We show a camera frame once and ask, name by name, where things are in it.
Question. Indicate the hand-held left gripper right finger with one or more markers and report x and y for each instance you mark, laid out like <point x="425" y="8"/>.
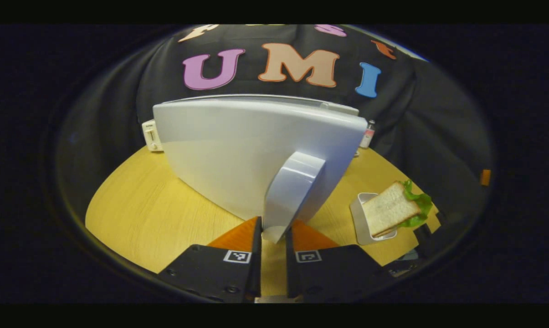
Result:
<point x="290" y="269"/>

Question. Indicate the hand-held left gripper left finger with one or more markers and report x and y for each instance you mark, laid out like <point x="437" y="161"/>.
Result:
<point x="257" y="264"/>

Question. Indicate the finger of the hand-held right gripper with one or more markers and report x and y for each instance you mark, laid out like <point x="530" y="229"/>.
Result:
<point x="424" y="241"/>

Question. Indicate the sandwich with green lettuce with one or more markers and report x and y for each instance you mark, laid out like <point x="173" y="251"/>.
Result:
<point x="388" y="209"/>

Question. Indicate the white microwave oven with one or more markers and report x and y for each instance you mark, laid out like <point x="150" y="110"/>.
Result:
<point x="238" y="150"/>

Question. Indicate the white plastic tray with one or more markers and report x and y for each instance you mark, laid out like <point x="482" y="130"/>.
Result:
<point x="358" y="218"/>

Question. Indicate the small orange object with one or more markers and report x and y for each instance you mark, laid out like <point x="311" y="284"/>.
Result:
<point x="485" y="177"/>

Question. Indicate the black backdrop cloth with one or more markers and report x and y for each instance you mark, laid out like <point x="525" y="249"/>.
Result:
<point x="438" y="127"/>

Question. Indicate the small bottle with pink label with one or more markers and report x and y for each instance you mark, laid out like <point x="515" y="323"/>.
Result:
<point x="367" y="136"/>

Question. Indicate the white toaster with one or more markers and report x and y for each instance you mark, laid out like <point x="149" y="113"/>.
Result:
<point x="152" y="136"/>

